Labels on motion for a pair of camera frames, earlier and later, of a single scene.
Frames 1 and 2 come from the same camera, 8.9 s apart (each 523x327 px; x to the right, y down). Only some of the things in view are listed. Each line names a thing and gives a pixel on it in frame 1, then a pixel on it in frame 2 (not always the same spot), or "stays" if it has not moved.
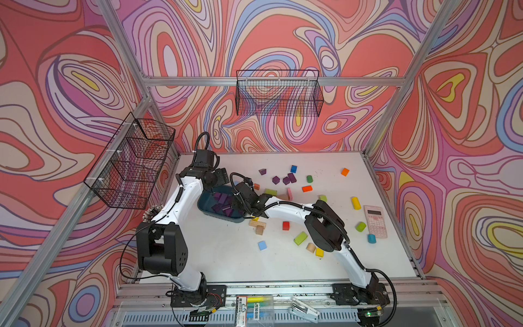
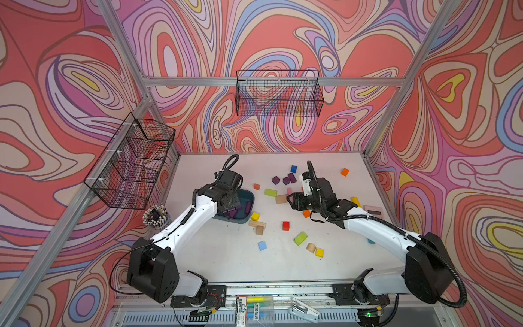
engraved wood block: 256,223 stays
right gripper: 233,204 -> 297,199
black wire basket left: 127,172 stays
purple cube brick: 292,178 stays
